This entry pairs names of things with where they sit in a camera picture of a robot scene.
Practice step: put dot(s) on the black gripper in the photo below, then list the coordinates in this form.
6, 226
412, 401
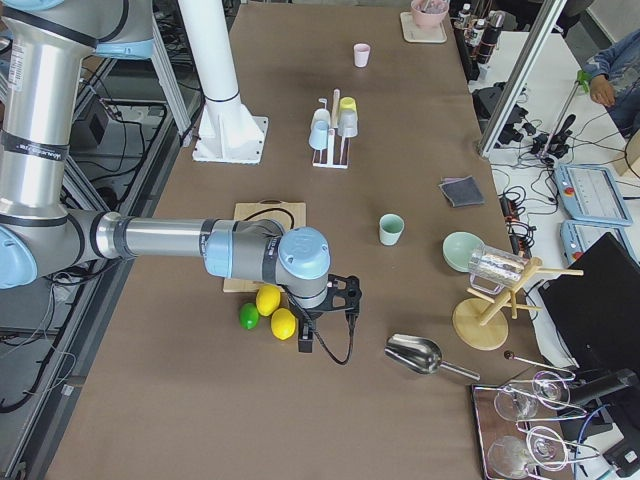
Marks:
311, 315

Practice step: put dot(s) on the mint green cup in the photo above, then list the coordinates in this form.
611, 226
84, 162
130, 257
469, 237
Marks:
391, 227

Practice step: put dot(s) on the pink cup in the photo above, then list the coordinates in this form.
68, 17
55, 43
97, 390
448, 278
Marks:
361, 54

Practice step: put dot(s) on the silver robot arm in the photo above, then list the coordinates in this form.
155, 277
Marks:
39, 236

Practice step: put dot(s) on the light blue cup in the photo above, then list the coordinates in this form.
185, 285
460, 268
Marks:
318, 137

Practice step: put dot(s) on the grey cup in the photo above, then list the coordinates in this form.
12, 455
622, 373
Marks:
348, 123

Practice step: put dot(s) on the white cup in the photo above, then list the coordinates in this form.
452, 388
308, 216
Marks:
321, 114

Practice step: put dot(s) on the yellow lemon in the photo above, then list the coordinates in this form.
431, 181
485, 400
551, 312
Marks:
283, 324
268, 300

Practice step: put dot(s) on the green lime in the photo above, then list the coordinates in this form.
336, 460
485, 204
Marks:
249, 316

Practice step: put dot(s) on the wooden cutting board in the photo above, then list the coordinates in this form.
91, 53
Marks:
289, 214

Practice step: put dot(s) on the metal scoop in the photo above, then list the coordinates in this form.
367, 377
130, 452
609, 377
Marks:
422, 355

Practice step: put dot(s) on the mint green bowl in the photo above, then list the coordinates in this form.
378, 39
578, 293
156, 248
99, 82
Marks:
457, 248

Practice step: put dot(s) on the wooden mug tree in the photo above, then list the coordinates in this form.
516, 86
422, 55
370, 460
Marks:
480, 322

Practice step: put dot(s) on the clear glass mug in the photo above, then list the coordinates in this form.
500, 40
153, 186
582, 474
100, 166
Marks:
492, 269

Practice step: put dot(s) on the grey folded cloth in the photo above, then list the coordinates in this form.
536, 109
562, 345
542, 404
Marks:
462, 192

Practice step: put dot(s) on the wine glass rack tray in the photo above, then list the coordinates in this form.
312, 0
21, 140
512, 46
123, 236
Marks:
518, 427

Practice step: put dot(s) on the blue teach pendant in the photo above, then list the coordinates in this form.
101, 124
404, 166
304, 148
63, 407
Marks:
590, 193
578, 236

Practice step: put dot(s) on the black monitor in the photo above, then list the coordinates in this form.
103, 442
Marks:
597, 313

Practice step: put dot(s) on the beige tray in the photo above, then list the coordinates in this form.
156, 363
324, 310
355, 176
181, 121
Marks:
416, 34

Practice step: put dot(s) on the pink bowl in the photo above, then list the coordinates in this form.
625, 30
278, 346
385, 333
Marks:
428, 13

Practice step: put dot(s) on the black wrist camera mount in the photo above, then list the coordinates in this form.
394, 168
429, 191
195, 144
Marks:
343, 294

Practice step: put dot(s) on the white wire cup holder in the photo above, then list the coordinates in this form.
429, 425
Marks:
337, 153

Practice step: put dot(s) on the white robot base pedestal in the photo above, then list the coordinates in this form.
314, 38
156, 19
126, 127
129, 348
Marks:
228, 132

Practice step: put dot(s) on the aluminium frame post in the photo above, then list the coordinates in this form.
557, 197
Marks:
541, 29

